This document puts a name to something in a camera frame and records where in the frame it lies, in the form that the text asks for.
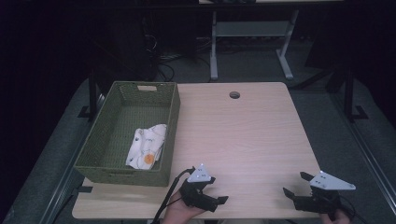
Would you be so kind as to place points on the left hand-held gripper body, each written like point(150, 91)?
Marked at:
point(199, 199)

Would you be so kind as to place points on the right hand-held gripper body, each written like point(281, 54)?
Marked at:
point(320, 202)

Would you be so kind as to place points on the white printed cloth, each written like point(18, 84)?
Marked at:
point(146, 146)

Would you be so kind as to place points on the green woven basket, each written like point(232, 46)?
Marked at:
point(107, 133)

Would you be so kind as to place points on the person's right hand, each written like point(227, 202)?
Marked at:
point(339, 219)

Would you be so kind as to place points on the person's left hand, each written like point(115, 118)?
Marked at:
point(177, 213)

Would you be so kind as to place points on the black metal stand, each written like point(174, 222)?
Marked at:
point(349, 93)
point(92, 99)

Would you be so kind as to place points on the dark computer tower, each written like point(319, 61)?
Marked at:
point(130, 49)

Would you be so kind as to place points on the white metal desk frame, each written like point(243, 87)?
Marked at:
point(249, 28)

